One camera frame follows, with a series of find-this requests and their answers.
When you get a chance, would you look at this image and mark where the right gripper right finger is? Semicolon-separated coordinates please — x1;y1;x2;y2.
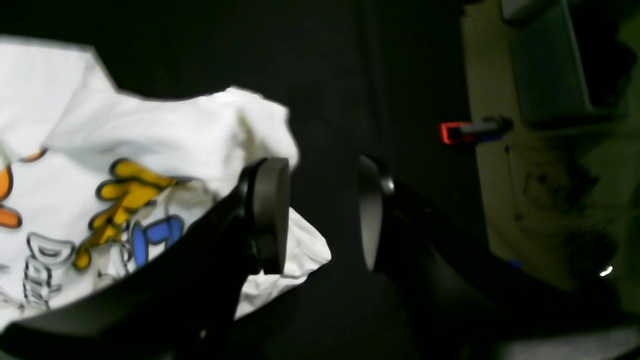
358;155;639;360

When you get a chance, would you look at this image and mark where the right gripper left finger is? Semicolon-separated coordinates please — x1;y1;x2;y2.
1;157;290;360

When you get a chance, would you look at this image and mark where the white printed t-shirt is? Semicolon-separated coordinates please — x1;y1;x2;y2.
1;35;300;328

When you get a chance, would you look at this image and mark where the red clamp front right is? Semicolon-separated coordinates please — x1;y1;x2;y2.
439;115;514;146

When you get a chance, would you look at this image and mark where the black table cloth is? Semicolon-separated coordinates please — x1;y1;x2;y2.
1;0;487;360

